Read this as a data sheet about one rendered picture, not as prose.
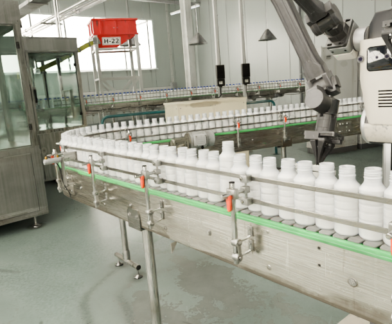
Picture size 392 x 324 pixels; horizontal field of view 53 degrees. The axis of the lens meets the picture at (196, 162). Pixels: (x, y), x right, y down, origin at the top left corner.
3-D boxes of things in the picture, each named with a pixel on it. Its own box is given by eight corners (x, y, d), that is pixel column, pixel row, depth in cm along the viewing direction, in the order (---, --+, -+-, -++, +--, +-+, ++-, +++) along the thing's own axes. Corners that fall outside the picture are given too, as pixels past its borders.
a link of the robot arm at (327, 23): (338, 16, 151) (326, 24, 154) (326, 0, 144) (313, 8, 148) (343, 33, 147) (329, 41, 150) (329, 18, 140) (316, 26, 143)
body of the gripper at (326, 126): (333, 137, 113) (337, 112, 113) (302, 136, 120) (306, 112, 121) (344, 142, 117) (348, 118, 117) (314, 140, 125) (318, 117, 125)
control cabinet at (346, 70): (338, 146, 776) (338, 47, 741) (358, 150, 730) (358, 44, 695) (304, 152, 747) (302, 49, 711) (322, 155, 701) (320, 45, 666)
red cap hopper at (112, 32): (108, 164, 787) (90, 18, 735) (102, 159, 853) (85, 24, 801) (151, 157, 820) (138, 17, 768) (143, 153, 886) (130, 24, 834)
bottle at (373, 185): (367, 243, 88) (368, 172, 85) (353, 234, 94) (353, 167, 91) (392, 240, 89) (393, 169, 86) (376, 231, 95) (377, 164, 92)
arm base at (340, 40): (346, 46, 152) (355, 19, 153) (337, 35, 146) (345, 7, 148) (326, 49, 158) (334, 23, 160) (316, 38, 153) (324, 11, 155)
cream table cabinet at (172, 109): (232, 168, 654) (227, 97, 632) (250, 175, 597) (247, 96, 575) (169, 179, 615) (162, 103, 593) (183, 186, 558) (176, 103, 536)
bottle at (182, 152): (191, 193, 141) (188, 148, 138) (175, 194, 142) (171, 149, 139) (195, 189, 147) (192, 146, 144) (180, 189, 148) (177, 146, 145)
